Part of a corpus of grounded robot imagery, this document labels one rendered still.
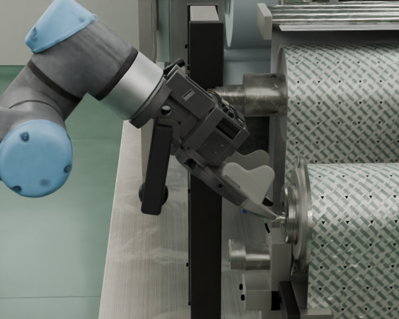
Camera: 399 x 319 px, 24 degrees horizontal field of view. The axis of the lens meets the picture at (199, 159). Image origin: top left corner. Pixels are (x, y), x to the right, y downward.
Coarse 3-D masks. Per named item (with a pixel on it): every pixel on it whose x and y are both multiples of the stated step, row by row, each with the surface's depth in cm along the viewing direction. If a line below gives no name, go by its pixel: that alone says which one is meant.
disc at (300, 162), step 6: (300, 156) 116; (300, 162) 115; (306, 162) 114; (300, 168) 115; (306, 168) 112; (306, 174) 112; (306, 180) 111; (306, 186) 111; (306, 192) 111; (306, 198) 111; (306, 204) 111; (306, 210) 111; (306, 216) 111; (306, 222) 111; (306, 228) 111; (306, 234) 111; (306, 240) 111; (306, 246) 111; (306, 252) 111; (306, 258) 112; (300, 264) 116; (306, 264) 112; (300, 270) 116; (306, 270) 115
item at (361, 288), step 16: (320, 272) 113; (336, 272) 113; (352, 272) 113; (368, 272) 113; (384, 272) 113; (320, 288) 114; (336, 288) 114; (352, 288) 114; (368, 288) 114; (384, 288) 114; (320, 304) 114; (336, 304) 114; (352, 304) 115; (368, 304) 115; (384, 304) 115
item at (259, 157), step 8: (256, 152) 115; (264, 152) 115; (224, 160) 114; (232, 160) 115; (240, 160) 115; (248, 160) 115; (256, 160) 115; (264, 160) 115; (216, 168) 114; (248, 168) 115; (264, 200) 116
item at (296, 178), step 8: (296, 168) 117; (296, 176) 115; (296, 184) 115; (304, 192) 112; (304, 200) 112; (304, 208) 111; (304, 216) 111; (304, 224) 111; (304, 232) 112; (304, 240) 112; (296, 248) 115; (304, 248) 113; (296, 256) 116
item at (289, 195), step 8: (288, 192) 114; (296, 192) 114; (280, 200) 120; (288, 200) 114; (296, 200) 114; (280, 208) 120; (288, 208) 113; (296, 208) 113; (288, 216) 113; (296, 216) 113; (288, 224) 113; (296, 224) 113; (288, 232) 114; (296, 232) 114; (288, 240) 115; (296, 240) 115
